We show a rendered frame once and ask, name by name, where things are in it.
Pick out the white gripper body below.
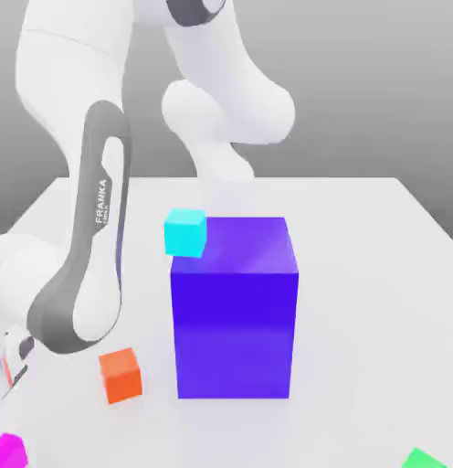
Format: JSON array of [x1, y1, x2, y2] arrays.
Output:
[[0, 356, 30, 411]]

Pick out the small magenta cube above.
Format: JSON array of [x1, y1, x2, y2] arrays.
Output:
[[0, 432, 29, 468]]

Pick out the small orange cube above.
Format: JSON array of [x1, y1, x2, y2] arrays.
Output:
[[98, 346, 144, 406]]

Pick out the small cyan cube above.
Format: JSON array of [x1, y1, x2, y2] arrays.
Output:
[[163, 207, 208, 260]]

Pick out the small green cube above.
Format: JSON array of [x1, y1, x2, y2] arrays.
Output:
[[400, 446, 449, 468]]

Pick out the large blue box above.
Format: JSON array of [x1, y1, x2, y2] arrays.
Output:
[[170, 216, 300, 400]]

